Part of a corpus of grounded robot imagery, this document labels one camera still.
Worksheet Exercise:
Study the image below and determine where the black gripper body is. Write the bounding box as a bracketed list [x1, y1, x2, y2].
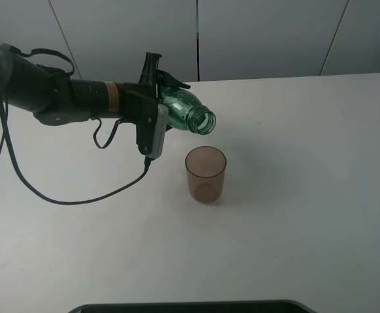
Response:
[123, 52, 162, 155]

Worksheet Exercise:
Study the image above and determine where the pink transparent cup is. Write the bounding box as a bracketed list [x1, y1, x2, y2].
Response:
[185, 146, 227, 203]

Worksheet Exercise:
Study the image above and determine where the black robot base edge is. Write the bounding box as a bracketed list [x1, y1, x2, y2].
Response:
[70, 300, 314, 313]

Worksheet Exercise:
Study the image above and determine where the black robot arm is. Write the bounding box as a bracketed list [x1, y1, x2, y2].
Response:
[0, 44, 188, 159]

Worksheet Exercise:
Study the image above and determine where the black camera cable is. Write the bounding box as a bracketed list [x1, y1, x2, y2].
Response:
[0, 97, 151, 206]

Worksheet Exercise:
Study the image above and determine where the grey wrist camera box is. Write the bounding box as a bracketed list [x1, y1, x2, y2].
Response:
[148, 104, 168, 160]

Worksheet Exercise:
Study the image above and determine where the green transparent plastic bottle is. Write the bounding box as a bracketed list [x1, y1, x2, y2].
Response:
[161, 87, 216, 135]

